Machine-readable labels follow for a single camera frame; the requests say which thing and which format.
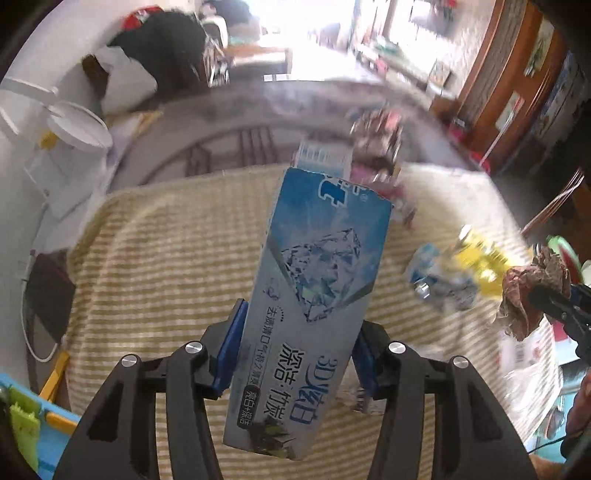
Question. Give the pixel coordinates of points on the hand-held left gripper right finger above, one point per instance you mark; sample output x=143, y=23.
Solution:
x=364, y=371

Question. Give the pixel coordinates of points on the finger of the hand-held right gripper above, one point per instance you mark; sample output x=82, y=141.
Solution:
x=554, y=307
x=584, y=346

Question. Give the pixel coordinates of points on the white cushion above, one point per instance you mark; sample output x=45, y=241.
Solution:
x=129, y=78

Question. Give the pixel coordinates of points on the white plastic wrapper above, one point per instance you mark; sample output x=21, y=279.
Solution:
x=524, y=364

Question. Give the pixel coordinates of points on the red bag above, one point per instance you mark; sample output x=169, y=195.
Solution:
x=138, y=18

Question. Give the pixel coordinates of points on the blue toothpaste box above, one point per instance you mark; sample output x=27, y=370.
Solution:
x=318, y=286

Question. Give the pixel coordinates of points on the dark patterned rug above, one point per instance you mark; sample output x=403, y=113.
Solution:
x=221, y=124

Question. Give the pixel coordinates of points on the blue and white crumpled wrapper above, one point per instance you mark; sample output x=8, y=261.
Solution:
x=441, y=281

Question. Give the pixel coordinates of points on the wooden chair frame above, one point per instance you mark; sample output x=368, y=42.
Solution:
x=554, y=203

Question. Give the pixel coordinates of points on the wooden bench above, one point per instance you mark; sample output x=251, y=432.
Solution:
x=258, y=57

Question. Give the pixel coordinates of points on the black board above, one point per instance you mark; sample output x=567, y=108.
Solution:
x=48, y=295

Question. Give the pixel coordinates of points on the yellow crumpled packet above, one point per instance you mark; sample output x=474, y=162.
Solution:
x=480, y=261

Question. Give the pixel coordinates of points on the pink snack wrapper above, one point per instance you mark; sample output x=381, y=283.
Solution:
x=378, y=143

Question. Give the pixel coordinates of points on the blue plastic toy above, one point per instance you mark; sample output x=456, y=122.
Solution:
x=51, y=443

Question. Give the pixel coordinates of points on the black clothing pile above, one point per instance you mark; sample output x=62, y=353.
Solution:
x=171, y=41

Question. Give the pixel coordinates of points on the white plastic fixture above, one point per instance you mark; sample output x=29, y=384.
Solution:
x=25, y=90

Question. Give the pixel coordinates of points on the beige striped cloth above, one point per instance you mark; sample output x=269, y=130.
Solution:
x=161, y=258

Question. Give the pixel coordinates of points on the white plastic bucket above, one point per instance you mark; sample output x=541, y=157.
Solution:
x=78, y=131

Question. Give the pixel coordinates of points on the brown wrapper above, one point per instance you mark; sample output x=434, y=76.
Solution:
x=521, y=295

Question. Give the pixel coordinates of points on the wooden cabinet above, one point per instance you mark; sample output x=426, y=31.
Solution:
x=508, y=69

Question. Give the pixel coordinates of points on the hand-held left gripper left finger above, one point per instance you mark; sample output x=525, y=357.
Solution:
x=231, y=350

